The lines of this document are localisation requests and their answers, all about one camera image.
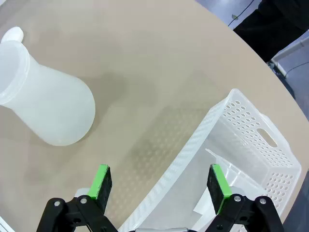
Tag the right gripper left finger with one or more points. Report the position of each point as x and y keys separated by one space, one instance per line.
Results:
x=101 y=188

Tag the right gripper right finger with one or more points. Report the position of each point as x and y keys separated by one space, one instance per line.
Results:
x=217 y=188

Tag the clear plastic measuring jug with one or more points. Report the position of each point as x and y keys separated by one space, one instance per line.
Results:
x=239 y=174

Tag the translucent white conical flask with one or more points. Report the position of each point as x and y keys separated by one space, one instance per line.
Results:
x=60 y=108

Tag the white round flask cap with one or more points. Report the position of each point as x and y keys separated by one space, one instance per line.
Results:
x=13 y=33

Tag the white paper label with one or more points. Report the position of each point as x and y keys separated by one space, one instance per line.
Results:
x=202 y=204

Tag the white perforated basket with label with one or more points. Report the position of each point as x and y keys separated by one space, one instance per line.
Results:
x=241 y=116

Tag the person in black clothes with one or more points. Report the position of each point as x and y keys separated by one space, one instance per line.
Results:
x=270 y=29

